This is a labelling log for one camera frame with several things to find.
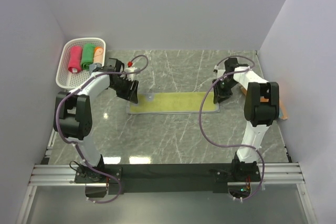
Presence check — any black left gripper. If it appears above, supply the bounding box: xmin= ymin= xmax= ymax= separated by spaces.
xmin=111 ymin=77 xmax=139 ymax=104

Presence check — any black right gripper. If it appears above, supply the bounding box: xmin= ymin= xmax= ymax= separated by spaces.
xmin=213 ymin=78 xmax=239 ymax=104

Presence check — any grey yellow frog towel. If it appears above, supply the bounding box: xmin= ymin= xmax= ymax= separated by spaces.
xmin=127 ymin=92 xmax=205 ymax=114

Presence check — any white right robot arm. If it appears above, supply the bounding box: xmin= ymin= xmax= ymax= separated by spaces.
xmin=213 ymin=57 xmax=280 ymax=182

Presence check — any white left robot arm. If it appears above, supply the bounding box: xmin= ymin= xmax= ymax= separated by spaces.
xmin=54 ymin=58 xmax=141 ymax=183

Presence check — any blue patterned rolled towel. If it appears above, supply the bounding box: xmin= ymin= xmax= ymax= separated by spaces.
xmin=89 ymin=62 xmax=102 ymax=75

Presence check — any orange rolled towel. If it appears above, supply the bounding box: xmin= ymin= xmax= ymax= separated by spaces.
xmin=93 ymin=47 xmax=104 ymax=65

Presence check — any green rolled towel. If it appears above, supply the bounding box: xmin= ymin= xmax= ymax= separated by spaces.
xmin=80 ymin=43 xmax=95 ymax=70

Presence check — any pink rolled towel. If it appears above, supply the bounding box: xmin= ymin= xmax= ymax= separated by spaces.
xmin=68 ymin=46 xmax=82 ymax=73

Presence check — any orange patterned towel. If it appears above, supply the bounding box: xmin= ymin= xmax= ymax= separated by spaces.
xmin=240 ymin=86 xmax=288 ymax=121

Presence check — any white plastic basket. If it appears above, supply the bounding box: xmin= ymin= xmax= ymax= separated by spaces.
xmin=56 ymin=37 xmax=106 ymax=90

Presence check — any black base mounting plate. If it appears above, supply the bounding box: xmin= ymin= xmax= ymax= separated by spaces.
xmin=75 ymin=163 xmax=261 ymax=195

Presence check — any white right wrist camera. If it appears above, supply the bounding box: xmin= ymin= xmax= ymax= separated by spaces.
xmin=214 ymin=65 xmax=225 ymax=78

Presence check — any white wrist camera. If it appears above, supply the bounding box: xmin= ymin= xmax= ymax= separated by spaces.
xmin=124 ymin=61 xmax=140 ymax=81
xmin=214 ymin=65 xmax=225 ymax=78

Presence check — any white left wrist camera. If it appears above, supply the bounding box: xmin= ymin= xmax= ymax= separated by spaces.
xmin=124 ymin=61 xmax=140 ymax=81

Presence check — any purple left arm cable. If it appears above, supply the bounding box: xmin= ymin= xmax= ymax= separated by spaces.
xmin=57 ymin=55 xmax=149 ymax=204

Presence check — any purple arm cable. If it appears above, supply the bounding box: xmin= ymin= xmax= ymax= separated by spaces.
xmin=57 ymin=55 xmax=149 ymax=204
xmin=198 ymin=55 xmax=265 ymax=202

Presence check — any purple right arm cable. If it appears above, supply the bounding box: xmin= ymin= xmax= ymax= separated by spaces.
xmin=198 ymin=55 xmax=265 ymax=202

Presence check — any aluminium rail frame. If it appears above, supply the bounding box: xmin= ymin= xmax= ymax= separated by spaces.
xmin=15 ymin=87 xmax=318 ymax=224

